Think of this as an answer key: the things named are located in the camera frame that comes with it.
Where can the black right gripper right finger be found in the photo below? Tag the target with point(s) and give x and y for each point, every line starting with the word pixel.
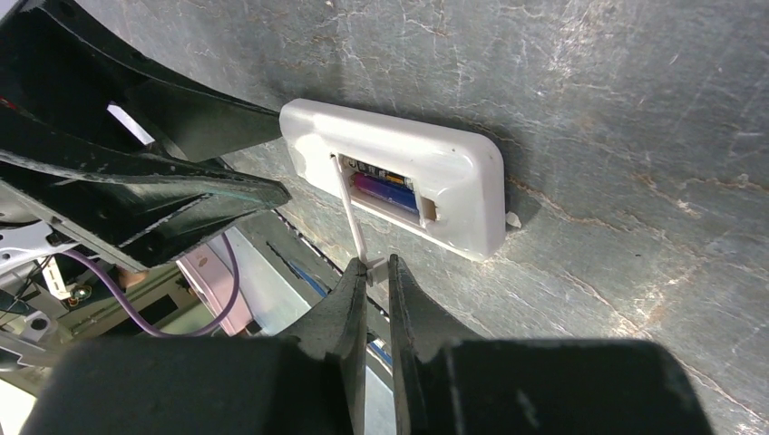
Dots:
pixel 450 380

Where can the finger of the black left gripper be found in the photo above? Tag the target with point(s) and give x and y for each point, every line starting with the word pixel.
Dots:
pixel 140 209
pixel 62 67

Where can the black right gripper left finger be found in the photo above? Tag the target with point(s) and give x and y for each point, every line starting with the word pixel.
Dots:
pixel 309 379

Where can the white remote battery cover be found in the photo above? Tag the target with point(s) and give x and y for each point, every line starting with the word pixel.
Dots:
pixel 375 269

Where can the purple battery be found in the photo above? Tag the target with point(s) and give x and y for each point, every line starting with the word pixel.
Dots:
pixel 386 191

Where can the white remote control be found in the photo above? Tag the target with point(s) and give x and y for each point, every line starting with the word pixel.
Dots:
pixel 458 176

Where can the black gold battery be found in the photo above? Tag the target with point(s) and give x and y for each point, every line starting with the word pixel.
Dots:
pixel 378 173

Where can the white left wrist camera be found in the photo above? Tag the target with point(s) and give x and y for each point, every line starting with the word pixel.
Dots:
pixel 35 245

